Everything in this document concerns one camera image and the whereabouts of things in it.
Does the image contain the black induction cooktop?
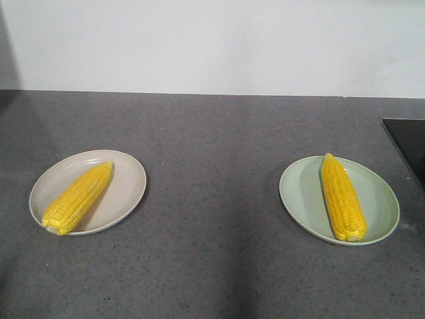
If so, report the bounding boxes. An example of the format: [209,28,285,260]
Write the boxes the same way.
[382,118,424,191]

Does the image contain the yellow corn cob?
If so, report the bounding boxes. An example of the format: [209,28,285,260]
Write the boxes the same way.
[321,154,367,242]
[42,162,114,236]

